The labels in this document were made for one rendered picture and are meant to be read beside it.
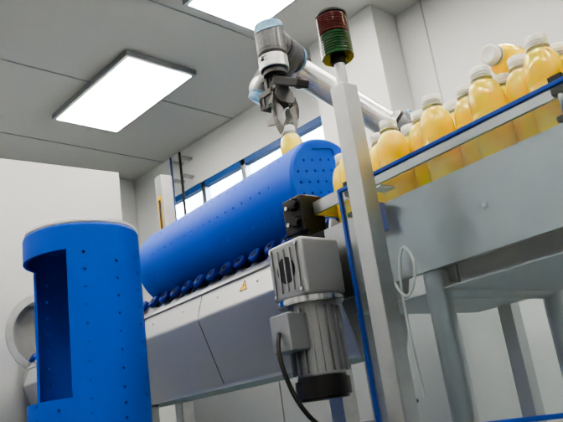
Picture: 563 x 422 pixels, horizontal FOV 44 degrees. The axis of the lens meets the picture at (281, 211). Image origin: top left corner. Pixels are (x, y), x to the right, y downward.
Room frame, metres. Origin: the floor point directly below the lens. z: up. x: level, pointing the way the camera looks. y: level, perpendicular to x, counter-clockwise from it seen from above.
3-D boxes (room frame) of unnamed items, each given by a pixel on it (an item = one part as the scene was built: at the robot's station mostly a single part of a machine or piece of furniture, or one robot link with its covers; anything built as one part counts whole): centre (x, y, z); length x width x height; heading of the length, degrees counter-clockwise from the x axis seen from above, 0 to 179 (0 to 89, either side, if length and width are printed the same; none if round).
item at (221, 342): (2.54, 0.50, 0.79); 2.17 x 0.29 x 0.34; 40
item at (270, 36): (1.88, -0.04, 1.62); 0.10 x 0.09 x 0.12; 152
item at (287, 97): (1.89, -0.04, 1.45); 0.09 x 0.08 x 0.12; 41
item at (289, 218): (1.57, -0.05, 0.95); 0.10 x 0.07 x 0.10; 130
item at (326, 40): (1.21, -0.15, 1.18); 0.06 x 0.06 x 0.05
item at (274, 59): (1.88, -0.04, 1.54); 0.10 x 0.09 x 0.05; 131
